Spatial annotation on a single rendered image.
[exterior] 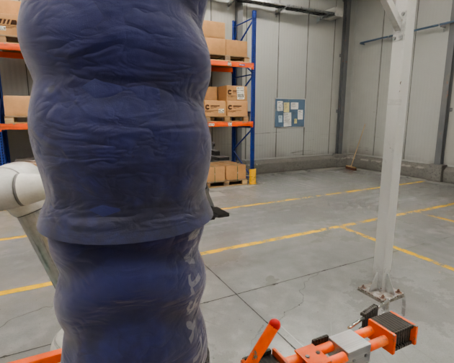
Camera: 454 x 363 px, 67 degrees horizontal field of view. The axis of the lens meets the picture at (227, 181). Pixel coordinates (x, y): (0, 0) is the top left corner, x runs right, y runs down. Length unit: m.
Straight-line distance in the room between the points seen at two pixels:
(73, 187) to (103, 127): 0.08
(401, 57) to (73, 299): 3.31
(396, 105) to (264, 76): 7.51
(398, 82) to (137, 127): 3.21
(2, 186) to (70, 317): 0.74
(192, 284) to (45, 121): 0.27
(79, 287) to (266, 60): 10.44
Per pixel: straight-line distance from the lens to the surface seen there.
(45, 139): 0.43
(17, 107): 7.56
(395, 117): 3.48
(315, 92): 11.84
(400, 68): 3.50
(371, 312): 1.00
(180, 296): 0.48
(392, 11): 3.48
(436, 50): 11.31
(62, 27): 0.41
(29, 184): 1.16
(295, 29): 11.52
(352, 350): 0.86
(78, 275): 0.47
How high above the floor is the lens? 1.74
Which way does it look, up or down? 11 degrees down
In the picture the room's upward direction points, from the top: straight up
